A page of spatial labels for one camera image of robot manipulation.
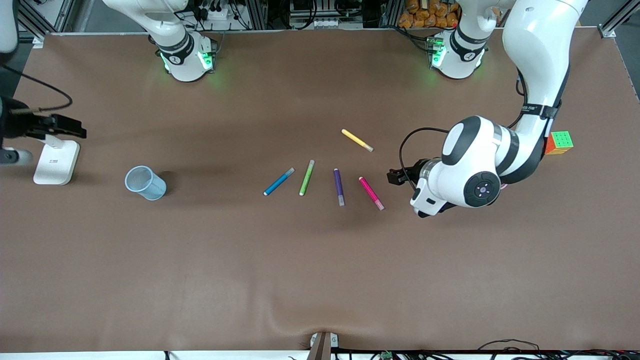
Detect blue marker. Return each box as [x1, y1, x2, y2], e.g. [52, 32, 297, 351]
[263, 167, 296, 196]

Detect colourful puzzle cube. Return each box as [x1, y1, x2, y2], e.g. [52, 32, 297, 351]
[545, 131, 574, 156]

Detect white lamp stand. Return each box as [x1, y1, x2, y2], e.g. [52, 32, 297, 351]
[33, 134, 81, 186]

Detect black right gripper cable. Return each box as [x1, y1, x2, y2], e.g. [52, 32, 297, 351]
[0, 64, 74, 116]

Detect purple marker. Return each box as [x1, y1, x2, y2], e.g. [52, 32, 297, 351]
[333, 168, 346, 207]

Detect black floor cables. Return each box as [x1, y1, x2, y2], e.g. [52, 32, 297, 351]
[477, 339, 640, 360]

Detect blue mesh cup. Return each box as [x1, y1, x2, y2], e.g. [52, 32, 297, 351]
[124, 165, 167, 201]

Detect green marker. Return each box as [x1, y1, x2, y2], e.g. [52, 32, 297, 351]
[299, 159, 316, 197]

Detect yellow marker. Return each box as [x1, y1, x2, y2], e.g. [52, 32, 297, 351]
[341, 129, 374, 153]

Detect white power strip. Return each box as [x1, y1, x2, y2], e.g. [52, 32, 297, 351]
[300, 17, 347, 29]

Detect pink marker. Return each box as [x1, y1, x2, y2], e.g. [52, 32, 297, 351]
[358, 176, 386, 211]

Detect orange snack bag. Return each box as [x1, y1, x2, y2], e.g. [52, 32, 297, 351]
[398, 0, 461, 29]

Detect metal table edge bracket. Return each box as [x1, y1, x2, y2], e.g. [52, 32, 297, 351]
[310, 332, 339, 360]

